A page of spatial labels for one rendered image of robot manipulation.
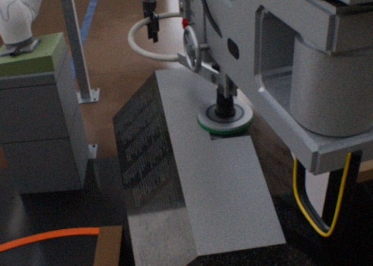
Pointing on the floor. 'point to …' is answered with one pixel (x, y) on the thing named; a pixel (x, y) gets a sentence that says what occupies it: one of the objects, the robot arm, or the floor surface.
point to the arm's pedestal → (44, 130)
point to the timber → (110, 246)
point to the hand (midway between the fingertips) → (152, 35)
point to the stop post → (76, 47)
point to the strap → (49, 236)
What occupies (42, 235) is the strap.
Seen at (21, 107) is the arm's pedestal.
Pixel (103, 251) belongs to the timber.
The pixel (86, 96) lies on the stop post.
